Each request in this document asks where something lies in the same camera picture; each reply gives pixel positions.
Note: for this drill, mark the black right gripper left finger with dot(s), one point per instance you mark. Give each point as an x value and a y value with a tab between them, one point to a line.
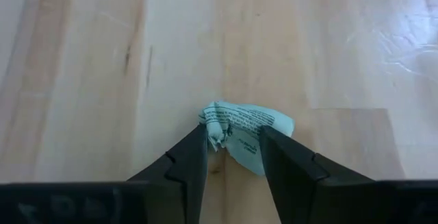
191	162

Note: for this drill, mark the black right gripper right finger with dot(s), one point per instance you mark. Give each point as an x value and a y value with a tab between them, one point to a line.
291	172

